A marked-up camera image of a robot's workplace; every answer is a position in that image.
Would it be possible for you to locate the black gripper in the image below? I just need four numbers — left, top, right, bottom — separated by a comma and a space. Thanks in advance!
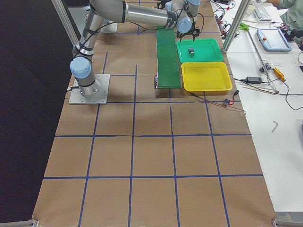
177, 27, 200, 42

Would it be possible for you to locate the teach pendant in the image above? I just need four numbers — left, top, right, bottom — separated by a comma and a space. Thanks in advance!
257, 28, 292, 52

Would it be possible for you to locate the green plastic tray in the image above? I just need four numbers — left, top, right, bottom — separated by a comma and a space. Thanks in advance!
176, 38, 223, 63

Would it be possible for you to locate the aluminium frame post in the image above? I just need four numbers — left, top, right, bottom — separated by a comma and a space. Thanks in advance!
221, 0, 250, 54

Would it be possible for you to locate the green conveyor belt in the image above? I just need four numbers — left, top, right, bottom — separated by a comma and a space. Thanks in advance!
154, 29, 182, 89

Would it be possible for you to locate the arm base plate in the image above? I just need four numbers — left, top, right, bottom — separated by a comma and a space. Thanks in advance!
69, 74, 110, 105

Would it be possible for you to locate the yellow plastic tray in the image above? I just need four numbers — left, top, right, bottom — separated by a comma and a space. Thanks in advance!
181, 62, 232, 95

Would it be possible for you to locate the green handled reach tool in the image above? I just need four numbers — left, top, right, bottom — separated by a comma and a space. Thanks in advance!
239, 22, 279, 94

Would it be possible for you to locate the green push button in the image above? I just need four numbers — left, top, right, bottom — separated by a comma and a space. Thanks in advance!
188, 47, 195, 58

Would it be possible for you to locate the small circuit board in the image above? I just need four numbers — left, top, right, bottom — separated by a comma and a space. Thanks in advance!
222, 98, 231, 106

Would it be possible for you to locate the black power adapter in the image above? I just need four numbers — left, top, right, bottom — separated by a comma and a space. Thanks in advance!
246, 77, 263, 84

